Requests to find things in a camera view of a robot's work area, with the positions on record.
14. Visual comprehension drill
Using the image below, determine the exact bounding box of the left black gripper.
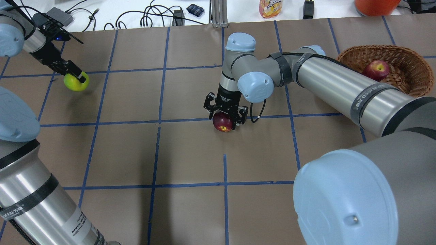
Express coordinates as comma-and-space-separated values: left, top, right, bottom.
30, 41, 87, 83

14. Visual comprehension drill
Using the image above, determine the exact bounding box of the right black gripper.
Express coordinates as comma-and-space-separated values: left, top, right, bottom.
203, 85, 249, 127

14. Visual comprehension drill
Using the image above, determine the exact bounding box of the green apple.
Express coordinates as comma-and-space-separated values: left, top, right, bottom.
63, 74, 89, 92

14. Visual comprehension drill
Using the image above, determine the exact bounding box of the dark red apple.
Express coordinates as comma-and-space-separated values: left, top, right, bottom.
212, 112, 233, 132

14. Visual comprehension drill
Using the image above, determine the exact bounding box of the red yellow apple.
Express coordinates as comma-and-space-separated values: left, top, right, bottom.
362, 60, 390, 82

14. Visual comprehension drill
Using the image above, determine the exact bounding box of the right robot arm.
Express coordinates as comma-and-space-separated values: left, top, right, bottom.
204, 33, 435, 245

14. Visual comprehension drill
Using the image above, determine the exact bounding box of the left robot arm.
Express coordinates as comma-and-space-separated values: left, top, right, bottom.
1, 0, 118, 245

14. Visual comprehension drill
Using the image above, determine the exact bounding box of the wicker basket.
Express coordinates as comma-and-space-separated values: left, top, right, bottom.
337, 45, 435, 97

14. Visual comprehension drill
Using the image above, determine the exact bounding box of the grey usb hub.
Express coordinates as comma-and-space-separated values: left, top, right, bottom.
46, 7, 74, 27

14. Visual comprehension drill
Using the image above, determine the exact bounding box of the black power adapter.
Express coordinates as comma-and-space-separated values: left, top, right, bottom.
172, 9, 184, 27

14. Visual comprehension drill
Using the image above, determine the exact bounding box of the dark blue pouch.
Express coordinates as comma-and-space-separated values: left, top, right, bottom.
186, 4, 204, 17

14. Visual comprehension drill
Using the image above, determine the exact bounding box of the orange drink bottle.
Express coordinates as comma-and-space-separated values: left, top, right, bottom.
259, 0, 283, 19

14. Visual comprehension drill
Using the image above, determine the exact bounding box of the black power brick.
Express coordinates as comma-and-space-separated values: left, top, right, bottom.
302, 0, 314, 19

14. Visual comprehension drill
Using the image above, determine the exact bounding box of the orange round object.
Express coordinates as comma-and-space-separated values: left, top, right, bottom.
354, 0, 401, 16

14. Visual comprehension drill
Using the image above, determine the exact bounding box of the aluminium frame post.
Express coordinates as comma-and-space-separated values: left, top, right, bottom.
210, 0, 229, 28

